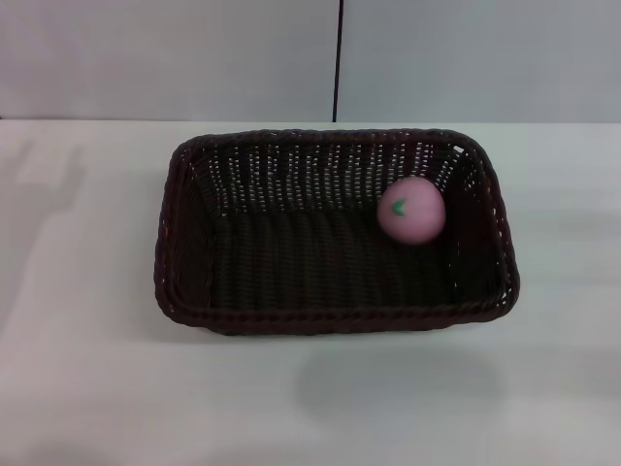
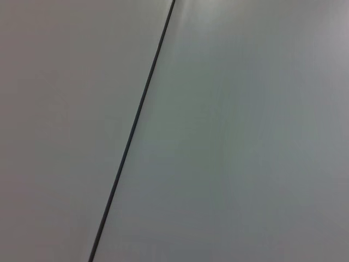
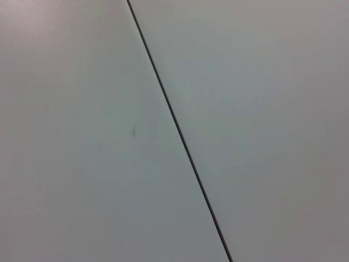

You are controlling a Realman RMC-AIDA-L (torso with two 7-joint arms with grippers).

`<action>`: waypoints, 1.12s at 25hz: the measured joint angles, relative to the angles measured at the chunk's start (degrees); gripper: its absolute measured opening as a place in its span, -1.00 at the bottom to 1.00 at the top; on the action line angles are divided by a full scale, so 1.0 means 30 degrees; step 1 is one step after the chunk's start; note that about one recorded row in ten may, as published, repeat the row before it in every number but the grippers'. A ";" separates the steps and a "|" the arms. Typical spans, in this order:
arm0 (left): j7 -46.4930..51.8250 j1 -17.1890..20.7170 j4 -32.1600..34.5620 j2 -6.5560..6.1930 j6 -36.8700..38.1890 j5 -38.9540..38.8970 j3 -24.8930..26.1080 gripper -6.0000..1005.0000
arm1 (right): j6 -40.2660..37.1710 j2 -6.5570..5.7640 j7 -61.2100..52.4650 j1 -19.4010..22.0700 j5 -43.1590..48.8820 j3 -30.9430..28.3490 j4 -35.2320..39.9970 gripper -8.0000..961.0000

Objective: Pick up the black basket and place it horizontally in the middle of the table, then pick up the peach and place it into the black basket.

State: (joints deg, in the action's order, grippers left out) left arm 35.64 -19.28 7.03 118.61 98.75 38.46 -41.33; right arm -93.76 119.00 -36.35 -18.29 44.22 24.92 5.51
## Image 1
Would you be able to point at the dark brown wicker basket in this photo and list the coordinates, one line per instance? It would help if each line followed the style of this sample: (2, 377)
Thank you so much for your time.
(315, 272)

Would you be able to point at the pink toy peach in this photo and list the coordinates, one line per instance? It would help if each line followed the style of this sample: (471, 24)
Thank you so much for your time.
(417, 213)

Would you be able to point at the black vertical wall strip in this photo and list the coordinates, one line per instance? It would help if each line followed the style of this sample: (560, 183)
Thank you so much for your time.
(337, 58)

